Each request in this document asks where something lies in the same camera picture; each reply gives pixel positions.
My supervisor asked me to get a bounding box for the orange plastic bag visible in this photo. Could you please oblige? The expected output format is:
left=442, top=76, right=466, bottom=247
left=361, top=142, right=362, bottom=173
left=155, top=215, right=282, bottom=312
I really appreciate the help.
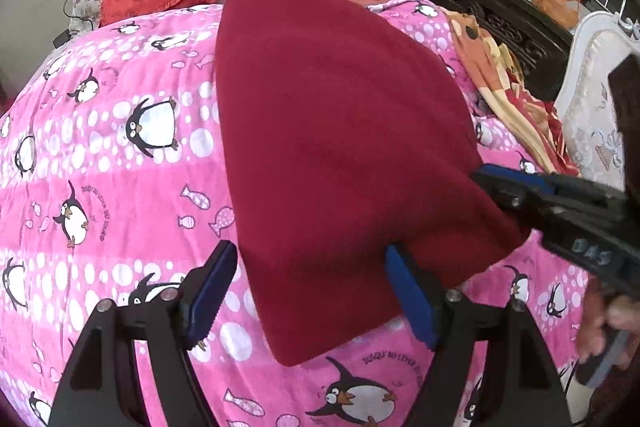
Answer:
left=532, top=0, right=582, bottom=30

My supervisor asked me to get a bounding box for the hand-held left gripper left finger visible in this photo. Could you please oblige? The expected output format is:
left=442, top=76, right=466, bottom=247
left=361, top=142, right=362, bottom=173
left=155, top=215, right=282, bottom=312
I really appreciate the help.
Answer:
left=47, top=239, right=238, bottom=427

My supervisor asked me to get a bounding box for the person's right hand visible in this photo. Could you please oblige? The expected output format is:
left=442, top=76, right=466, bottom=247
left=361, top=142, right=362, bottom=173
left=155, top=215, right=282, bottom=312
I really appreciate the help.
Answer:
left=577, top=281, right=640, bottom=370

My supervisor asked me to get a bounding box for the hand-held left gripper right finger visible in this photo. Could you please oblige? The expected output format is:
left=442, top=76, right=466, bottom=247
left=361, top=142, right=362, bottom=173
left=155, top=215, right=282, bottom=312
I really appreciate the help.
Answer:
left=384, top=243, right=573, bottom=427

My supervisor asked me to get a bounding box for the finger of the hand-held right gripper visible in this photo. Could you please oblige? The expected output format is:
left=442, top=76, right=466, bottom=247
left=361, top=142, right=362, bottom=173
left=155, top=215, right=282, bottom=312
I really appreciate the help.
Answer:
left=472, top=174, right=552, bottom=221
left=479, top=164, right=557, bottom=196

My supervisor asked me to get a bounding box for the white upholstered chair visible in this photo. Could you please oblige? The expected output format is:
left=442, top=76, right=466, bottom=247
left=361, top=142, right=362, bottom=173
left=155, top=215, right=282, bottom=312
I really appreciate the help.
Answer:
left=554, top=11, right=640, bottom=194

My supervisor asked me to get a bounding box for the dark red fleece sweater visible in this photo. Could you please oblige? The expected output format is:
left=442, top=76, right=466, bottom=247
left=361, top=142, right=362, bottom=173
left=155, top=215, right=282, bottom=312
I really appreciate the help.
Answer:
left=214, top=0, right=531, bottom=368

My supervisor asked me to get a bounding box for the orange patterned blanket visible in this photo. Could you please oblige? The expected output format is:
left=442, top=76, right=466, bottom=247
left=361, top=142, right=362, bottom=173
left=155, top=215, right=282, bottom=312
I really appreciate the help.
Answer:
left=445, top=9, right=581, bottom=178

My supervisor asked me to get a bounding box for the pink penguin print blanket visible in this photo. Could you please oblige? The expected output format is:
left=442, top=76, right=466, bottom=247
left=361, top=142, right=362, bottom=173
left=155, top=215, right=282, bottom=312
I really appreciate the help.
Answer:
left=0, top=0, right=596, bottom=427

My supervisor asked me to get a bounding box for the dark carved wooden cabinet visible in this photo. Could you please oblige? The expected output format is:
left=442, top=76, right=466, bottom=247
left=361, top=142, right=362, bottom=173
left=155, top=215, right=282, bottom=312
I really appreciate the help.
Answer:
left=405, top=0, right=574, bottom=104

